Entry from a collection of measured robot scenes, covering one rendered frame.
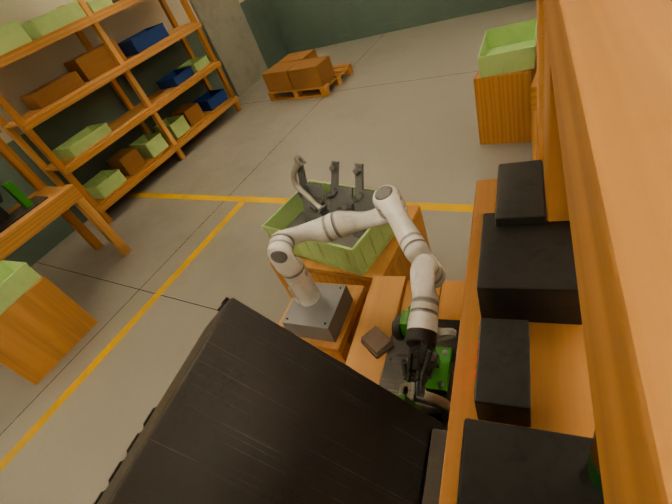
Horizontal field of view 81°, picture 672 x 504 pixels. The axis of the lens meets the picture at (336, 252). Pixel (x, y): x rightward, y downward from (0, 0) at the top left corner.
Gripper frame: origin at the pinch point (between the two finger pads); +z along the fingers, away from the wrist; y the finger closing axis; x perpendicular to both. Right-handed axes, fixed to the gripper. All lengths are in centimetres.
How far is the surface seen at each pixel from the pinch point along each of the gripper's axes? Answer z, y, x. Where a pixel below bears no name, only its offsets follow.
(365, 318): -31, -49, 4
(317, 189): -102, -84, -20
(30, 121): -236, -353, -299
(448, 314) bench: -35, -31, 28
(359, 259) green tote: -62, -65, 3
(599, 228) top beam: 8, 75, -37
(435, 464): 14.5, 12.1, -1.3
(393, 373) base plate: -10.6, -34.5, 11.3
